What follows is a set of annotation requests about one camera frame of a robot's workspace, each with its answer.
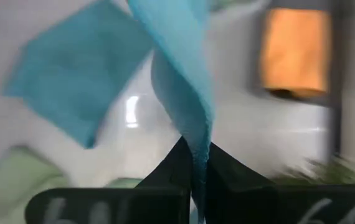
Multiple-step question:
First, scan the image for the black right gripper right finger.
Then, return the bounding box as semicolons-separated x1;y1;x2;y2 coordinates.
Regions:
205;142;277;224

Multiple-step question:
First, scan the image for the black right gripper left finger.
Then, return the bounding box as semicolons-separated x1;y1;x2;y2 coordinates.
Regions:
135;136;194;224

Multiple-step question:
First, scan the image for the blue towel with white tag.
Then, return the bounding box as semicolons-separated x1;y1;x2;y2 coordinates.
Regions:
127;0;214;224

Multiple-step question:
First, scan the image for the orange microfiber towel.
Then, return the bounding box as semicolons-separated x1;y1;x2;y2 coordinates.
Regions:
260;8;333;99

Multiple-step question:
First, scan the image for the blue microfiber towel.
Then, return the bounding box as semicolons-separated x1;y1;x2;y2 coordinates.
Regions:
2;0;153;149

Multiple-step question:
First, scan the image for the green microfiber towel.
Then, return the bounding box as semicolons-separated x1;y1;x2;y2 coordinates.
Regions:
0;145;141;224

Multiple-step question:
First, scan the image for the white translucent table mat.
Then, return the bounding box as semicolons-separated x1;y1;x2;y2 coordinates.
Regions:
0;0;334;190

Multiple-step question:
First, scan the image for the small green potted plant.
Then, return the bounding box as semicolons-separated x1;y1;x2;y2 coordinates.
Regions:
272;157;355;186

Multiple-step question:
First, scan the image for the black aluminium table frame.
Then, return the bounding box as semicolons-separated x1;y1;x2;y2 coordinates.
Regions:
331;0;344;156

